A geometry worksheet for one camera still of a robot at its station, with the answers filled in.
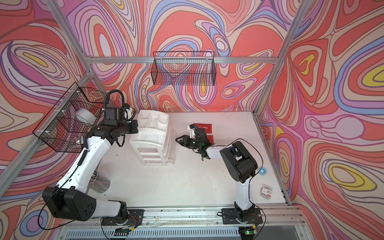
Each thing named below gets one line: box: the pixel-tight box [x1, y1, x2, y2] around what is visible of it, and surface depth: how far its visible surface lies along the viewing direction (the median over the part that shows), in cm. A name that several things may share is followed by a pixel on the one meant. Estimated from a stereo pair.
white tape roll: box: [75, 108, 97, 125], surface depth 76 cm
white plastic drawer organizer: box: [129, 109, 170, 166], surface depth 84 cm
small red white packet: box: [259, 183, 273, 200], surface depth 81 cm
